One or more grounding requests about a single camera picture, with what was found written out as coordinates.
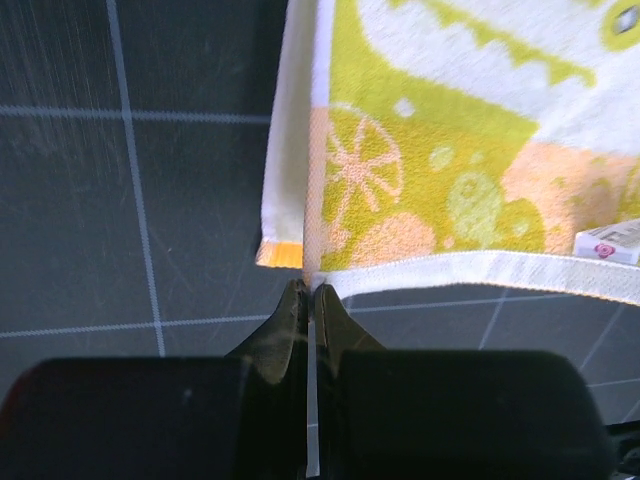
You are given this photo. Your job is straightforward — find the black grid mat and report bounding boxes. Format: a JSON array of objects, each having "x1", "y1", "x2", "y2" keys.
[{"x1": 1, "y1": 1, "x2": 639, "y2": 423}]

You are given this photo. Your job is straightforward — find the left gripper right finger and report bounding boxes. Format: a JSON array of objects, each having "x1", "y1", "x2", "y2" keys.
[{"x1": 313, "y1": 285, "x2": 615, "y2": 479}]

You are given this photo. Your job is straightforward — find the yellow green patterned towel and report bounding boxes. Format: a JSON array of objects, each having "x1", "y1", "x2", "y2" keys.
[{"x1": 256, "y1": 1, "x2": 639, "y2": 304}]

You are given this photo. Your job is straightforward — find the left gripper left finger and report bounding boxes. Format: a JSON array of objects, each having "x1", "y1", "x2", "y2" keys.
[{"x1": 1, "y1": 280, "x2": 308, "y2": 479}]

